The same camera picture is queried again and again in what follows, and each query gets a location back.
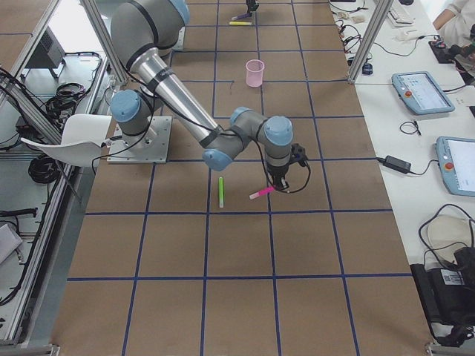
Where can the green pen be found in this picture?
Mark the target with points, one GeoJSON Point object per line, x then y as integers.
{"type": "Point", "coordinates": [221, 192]}

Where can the black power adapter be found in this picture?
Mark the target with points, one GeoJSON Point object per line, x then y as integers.
{"type": "Point", "coordinates": [395, 164]}

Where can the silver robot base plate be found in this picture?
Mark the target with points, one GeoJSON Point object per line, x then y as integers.
{"type": "Point", "coordinates": [152, 149]}

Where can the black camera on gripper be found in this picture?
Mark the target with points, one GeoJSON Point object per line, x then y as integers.
{"type": "Point", "coordinates": [299, 155]}

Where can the purple pen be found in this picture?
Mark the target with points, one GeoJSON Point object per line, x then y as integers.
{"type": "Point", "coordinates": [243, 16]}

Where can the blue teach pendant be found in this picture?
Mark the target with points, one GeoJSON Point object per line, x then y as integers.
{"type": "Point", "coordinates": [421, 94]}
{"type": "Point", "coordinates": [456, 162]}

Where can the pink pen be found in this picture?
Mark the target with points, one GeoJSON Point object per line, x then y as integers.
{"type": "Point", "coordinates": [262, 192]}

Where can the pink plastic cup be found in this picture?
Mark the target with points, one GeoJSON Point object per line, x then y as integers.
{"type": "Point", "coordinates": [254, 73]}

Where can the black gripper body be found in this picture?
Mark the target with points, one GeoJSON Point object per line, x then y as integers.
{"type": "Point", "coordinates": [277, 173]}
{"type": "Point", "coordinates": [252, 4]}

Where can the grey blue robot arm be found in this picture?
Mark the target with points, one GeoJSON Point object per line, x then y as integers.
{"type": "Point", "coordinates": [140, 30]}

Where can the white chair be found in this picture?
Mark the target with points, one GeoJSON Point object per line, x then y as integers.
{"type": "Point", "coordinates": [81, 142]}

